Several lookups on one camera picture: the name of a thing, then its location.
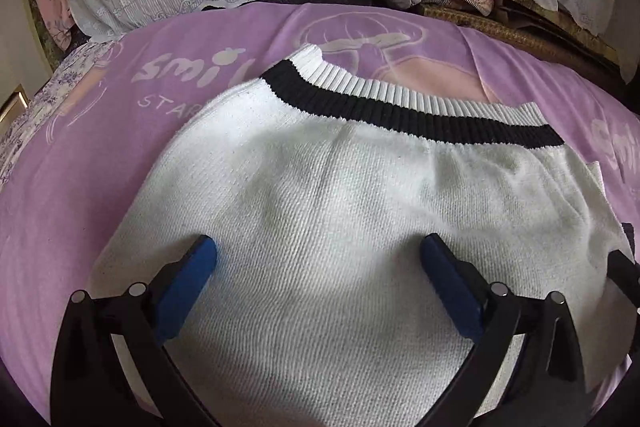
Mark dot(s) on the woven rattan mat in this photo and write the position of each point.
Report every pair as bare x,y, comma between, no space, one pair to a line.
525,37

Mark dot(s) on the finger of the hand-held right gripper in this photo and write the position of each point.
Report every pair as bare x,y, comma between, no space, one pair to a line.
625,277

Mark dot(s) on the purple printed blanket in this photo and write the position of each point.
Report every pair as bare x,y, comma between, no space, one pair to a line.
75,207

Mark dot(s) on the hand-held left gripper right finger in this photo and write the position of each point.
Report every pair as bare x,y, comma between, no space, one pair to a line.
447,282

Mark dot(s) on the purple floral bed sheet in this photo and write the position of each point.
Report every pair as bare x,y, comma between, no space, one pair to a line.
50,92

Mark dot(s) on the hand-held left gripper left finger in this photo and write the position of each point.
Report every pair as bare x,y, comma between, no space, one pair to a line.
192,267

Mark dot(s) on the white sweater with black trim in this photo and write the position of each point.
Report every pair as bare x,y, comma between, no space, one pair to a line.
325,217

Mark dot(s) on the wooden frame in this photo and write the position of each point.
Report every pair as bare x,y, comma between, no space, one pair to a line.
15,104

